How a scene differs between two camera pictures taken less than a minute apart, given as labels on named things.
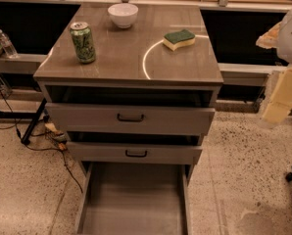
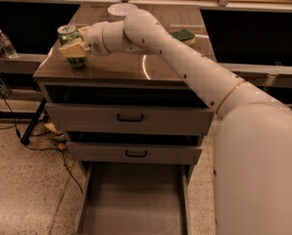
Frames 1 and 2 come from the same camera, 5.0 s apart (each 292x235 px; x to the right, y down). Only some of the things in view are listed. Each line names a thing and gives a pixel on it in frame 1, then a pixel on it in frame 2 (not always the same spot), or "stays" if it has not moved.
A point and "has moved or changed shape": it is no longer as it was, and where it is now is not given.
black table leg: [25, 137] stays
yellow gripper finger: [269, 39] -> [100, 37]
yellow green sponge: [177, 39] stays
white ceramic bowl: [122, 15] stays
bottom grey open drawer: [134, 199] stays
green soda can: [83, 42] has moved or changed shape
